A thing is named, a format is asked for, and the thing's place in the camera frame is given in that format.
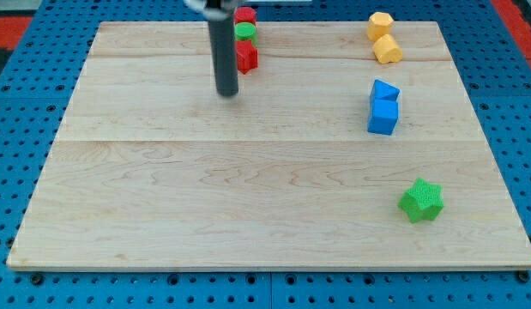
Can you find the red star block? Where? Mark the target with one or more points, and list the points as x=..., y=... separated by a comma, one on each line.
x=247, y=56

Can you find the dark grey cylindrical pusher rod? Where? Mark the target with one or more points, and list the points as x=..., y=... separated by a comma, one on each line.
x=223, y=50

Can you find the green cylinder block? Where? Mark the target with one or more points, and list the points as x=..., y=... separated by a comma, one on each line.
x=244, y=31

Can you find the blue triangle block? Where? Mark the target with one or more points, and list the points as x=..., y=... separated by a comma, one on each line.
x=381, y=90

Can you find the green star block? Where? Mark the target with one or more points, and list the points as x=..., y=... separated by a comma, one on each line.
x=423, y=201

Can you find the blue cube block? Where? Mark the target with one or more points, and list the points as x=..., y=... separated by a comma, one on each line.
x=383, y=116

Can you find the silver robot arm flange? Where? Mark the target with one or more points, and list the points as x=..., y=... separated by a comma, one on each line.
x=211, y=6

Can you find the red cylinder block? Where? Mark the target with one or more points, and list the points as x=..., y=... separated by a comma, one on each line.
x=245, y=15

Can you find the wooden board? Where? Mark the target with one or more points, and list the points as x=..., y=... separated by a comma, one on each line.
x=152, y=171

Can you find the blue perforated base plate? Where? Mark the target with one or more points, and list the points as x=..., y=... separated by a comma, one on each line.
x=35, y=87

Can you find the yellow hexagon block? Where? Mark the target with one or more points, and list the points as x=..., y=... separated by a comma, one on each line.
x=379, y=24

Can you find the yellow heart block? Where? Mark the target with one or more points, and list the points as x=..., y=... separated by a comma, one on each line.
x=387, y=50

